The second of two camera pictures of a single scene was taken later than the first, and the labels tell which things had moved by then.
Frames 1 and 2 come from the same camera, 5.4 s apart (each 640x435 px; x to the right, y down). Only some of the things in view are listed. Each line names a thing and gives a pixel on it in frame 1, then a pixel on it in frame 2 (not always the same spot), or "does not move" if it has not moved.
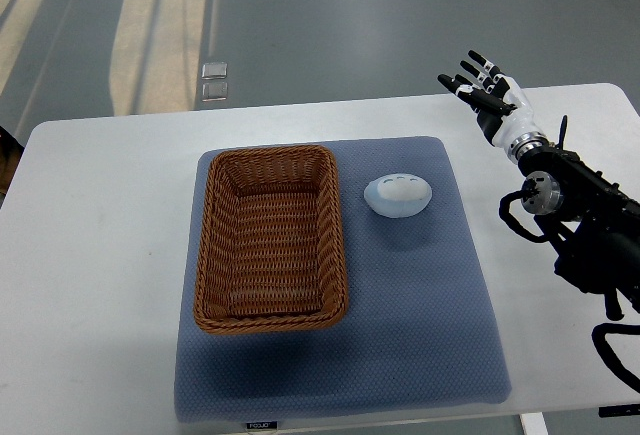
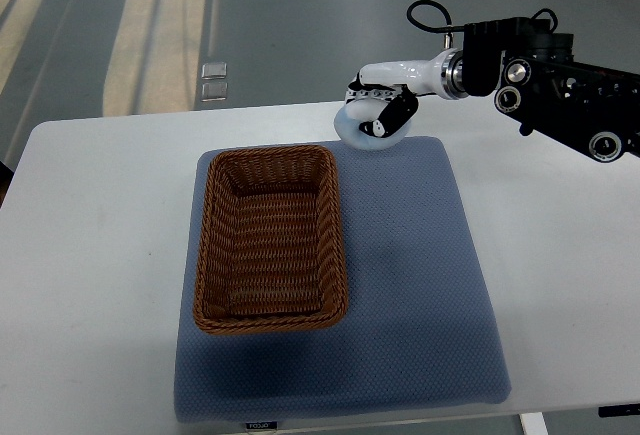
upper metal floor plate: (213, 71) does not move
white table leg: (533, 424) does not move
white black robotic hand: (501, 107) -> (443, 74)
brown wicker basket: (271, 251) does not move
